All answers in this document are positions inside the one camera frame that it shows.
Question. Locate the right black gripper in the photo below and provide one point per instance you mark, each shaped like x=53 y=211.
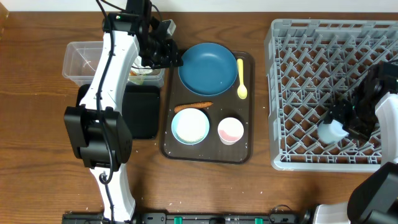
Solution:
x=345 y=112

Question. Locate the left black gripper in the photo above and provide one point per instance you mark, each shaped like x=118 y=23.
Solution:
x=162 y=57

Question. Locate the white tissue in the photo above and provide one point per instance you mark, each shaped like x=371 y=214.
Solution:
x=138 y=70

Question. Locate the light blue cup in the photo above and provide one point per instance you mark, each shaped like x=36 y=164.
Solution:
x=331 y=133

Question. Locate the green snack wrapper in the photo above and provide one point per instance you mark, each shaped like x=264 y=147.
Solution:
x=137 y=79

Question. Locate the light blue rice bowl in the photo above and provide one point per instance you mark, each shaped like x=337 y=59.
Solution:
x=190 y=126

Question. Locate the pink cup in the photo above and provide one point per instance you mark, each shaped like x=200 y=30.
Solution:
x=230 y=130

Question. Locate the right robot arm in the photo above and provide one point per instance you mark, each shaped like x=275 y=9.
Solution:
x=374 y=103

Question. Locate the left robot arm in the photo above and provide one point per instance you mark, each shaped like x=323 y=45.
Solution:
x=98 y=134

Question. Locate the grey dishwasher rack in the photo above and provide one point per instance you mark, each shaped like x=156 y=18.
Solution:
x=310 y=64

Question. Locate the dark blue plate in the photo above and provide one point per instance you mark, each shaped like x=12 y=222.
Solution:
x=208 y=69

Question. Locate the black tray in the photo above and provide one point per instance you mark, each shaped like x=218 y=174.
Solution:
x=140 y=110

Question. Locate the orange carrot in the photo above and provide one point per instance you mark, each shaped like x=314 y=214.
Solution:
x=199 y=105

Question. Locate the clear plastic bin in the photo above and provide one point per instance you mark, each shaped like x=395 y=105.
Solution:
x=81 y=61

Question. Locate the brown serving tray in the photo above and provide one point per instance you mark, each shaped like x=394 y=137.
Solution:
x=227 y=104

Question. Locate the yellow plastic spoon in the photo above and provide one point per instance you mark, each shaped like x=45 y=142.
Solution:
x=242 y=90

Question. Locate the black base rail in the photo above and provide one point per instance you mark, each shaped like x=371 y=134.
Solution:
x=162 y=218

